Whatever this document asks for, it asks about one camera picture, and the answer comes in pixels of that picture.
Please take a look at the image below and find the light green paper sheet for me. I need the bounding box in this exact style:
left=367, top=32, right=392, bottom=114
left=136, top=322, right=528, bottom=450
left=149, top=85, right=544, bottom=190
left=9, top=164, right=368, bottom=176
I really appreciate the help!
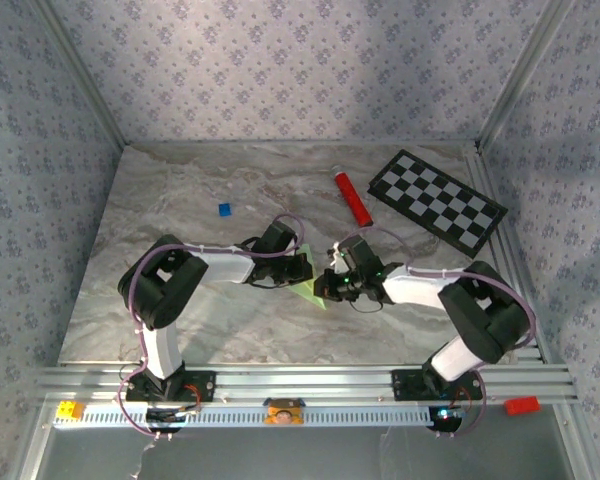
left=287, top=243, right=330, bottom=312

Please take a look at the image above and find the red glitter tube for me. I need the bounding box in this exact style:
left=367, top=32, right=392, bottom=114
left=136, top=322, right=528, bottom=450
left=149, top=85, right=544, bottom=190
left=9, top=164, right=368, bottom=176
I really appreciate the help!
left=331, top=166, right=374, bottom=229

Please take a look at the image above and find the black and white checkerboard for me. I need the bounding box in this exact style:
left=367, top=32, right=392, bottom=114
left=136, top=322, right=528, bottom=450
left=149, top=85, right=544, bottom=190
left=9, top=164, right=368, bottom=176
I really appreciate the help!
left=367, top=148, right=509, bottom=260

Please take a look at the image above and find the grey metal panel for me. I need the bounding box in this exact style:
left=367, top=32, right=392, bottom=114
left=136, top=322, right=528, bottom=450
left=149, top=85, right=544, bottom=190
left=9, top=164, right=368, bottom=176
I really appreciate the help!
left=17, top=404, right=596, bottom=480

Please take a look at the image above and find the red toy brick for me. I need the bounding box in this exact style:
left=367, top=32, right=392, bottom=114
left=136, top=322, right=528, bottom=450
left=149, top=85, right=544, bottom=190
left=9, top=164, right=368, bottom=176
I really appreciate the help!
left=504, top=395, right=542, bottom=416

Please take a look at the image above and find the yellow toy brick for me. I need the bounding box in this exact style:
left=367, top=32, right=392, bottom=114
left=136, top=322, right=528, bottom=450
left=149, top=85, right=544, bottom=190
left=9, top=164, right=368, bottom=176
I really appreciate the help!
left=55, top=400, right=87, bottom=420

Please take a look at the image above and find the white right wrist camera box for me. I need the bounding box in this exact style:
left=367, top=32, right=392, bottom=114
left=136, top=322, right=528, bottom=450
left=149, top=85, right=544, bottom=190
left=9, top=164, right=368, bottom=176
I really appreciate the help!
left=328, top=242, right=349, bottom=274

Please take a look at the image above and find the long aluminium mounting rail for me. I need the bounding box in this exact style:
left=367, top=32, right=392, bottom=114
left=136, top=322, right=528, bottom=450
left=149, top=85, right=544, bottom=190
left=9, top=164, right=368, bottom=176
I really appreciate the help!
left=35, top=364, right=579, bottom=405

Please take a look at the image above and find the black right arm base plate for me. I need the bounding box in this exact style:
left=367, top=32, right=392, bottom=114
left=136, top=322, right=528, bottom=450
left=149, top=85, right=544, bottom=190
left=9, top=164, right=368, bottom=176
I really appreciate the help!
left=391, top=368, right=484, bottom=402

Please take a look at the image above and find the orange clamp on rail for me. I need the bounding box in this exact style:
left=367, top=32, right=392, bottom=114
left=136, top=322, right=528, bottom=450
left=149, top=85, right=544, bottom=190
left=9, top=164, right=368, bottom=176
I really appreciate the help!
left=262, top=397, right=305, bottom=427

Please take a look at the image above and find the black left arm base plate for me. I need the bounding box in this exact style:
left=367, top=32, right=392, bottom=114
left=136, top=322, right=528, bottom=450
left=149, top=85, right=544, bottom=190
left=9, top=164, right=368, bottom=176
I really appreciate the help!
left=124, top=370, right=217, bottom=403

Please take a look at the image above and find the white slotted cable duct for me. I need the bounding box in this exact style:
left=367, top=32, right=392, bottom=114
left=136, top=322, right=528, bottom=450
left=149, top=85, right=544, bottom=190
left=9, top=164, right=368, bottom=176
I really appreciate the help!
left=53, top=403, right=435, bottom=429

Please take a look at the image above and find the aluminium side rail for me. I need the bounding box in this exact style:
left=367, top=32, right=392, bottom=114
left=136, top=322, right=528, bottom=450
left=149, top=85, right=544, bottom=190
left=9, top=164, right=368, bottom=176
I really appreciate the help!
left=462, top=149, right=552, bottom=365

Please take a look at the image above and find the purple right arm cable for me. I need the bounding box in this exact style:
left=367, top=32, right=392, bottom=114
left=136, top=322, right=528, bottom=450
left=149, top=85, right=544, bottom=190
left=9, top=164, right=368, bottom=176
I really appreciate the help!
left=337, top=225, right=537, bottom=439

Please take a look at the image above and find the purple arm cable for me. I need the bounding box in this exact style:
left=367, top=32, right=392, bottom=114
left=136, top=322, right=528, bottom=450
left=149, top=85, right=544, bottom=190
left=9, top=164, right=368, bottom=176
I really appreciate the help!
left=337, top=225, right=537, bottom=439
left=115, top=213, right=306, bottom=442

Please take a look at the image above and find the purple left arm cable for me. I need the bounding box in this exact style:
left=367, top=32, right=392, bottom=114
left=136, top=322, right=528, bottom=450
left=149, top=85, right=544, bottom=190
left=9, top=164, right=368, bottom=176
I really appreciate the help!
left=115, top=213, right=306, bottom=442

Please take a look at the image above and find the aluminium frame post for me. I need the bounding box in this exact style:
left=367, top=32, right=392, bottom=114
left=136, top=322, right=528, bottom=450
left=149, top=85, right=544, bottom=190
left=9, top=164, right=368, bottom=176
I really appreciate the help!
left=477, top=0, right=576, bottom=151

